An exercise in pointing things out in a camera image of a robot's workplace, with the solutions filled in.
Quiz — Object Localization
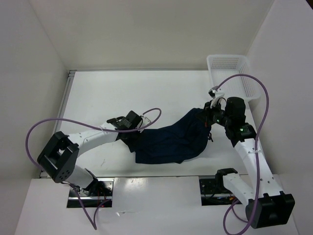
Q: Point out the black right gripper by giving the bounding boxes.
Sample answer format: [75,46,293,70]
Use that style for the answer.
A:
[196,99,232,127]

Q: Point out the navy blue shorts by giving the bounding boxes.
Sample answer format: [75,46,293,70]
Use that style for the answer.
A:
[123,108,212,165]

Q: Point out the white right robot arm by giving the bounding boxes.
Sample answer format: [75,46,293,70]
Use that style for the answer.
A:
[197,97,295,229]

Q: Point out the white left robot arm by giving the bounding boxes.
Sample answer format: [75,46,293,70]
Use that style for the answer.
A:
[37,111,150,196]

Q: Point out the white plastic basket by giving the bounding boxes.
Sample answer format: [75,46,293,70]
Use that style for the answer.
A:
[206,54,261,102]

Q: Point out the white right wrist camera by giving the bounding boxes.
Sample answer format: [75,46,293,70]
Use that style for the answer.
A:
[208,88,225,104]

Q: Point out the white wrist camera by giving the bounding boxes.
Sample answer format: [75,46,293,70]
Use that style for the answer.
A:
[140,116,151,128]
[208,88,225,104]

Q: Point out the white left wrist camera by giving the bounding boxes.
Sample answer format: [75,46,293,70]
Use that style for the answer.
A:
[140,116,151,128]

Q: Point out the aluminium table edge rail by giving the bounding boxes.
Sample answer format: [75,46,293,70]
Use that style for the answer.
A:
[39,70,77,179]

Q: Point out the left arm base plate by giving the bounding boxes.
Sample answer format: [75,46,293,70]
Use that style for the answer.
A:
[67,178,114,208]

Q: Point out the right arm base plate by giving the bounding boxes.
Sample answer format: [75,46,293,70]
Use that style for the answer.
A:
[199,177,236,206]

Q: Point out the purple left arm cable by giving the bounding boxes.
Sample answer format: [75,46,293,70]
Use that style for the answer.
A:
[25,108,162,231]

